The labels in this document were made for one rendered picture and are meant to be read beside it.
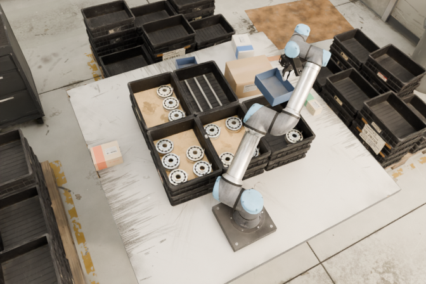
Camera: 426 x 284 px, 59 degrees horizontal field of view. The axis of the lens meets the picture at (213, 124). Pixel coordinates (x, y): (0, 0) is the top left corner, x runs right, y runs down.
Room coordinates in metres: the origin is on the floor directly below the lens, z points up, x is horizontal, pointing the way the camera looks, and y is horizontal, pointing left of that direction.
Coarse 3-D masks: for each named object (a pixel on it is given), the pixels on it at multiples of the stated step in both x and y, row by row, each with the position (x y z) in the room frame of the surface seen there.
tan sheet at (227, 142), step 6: (222, 120) 1.43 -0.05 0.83; (204, 126) 1.37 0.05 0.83; (222, 126) 1.38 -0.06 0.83; (222, 132) 1.34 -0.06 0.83; (228, 132) 1.34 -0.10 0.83; (240, 132) 1.35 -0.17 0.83; (222, 138) 1.29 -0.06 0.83; (228, 138) 1.30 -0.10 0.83; (234, 138) 1.30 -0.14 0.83; (240, 138) 1.31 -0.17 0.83; (216, 144) 1.25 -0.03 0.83; (222, 144) 1.25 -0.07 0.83; (228, 144) 1.26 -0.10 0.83; (234, 144) 1.26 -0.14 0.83; (216, 150) 1.20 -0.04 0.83; (222, 150) 1.21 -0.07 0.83; (228, 150) 1.21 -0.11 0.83; (234, 150) 1.22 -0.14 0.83
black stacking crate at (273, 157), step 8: (248, 104) 1.52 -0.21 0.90; (264, 104) 1.58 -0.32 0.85; (280, 104) 1.61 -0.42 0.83; (280, 112) 1.54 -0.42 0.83; (296, 128) 1.43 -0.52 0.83; (304, 128) 1.38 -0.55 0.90; (272, 136) 1.35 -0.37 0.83; (280, 136) 1.35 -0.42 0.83; (304, 136) 1.36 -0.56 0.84; (272, 144) 1.29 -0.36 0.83; (280, 144) 1.29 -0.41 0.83; (304, 144) 1.28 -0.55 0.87; (280, 152) 1.20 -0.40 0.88; (288, 152) 1.23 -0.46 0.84; (296, 152) 1.25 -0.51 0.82; (272, 160) 1.17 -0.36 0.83
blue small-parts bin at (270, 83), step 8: (264, 72) 1.57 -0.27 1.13; (272, 72) 1.60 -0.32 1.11; (256, 80) 1.53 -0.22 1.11; (264, 80) 1.57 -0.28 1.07; (272, 80) 1.58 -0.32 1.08; (280, 80) 1.57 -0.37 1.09; (264, 88) 1.46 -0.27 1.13; (272, 88) 1.51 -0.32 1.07; (280, 88) 1.52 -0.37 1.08; (288, 88) 1.50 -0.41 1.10; (264, 96) 1.44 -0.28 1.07; (272, 96) 1.39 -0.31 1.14; (280, 96) 1.40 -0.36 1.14; (288, 96) 1.43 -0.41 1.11; (272, 104) 1.38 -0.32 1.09
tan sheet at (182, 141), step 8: (176, 136) 1.28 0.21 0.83; (184, 136) 1.28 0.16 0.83; (192, 136) 1.29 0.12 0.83; (176, 144) 1.22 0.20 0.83; (184, 144) 1.23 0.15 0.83; (192, 144) 1.23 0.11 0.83; (176, 152) 1.16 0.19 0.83; (184, 152) 1.17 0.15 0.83; (184, 160) 1.11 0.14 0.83; (184, 168) 1.06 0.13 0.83; (192, 168) 1.07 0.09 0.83; (168, 176) 1.00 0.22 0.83; (192, 176) 1.02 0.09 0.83
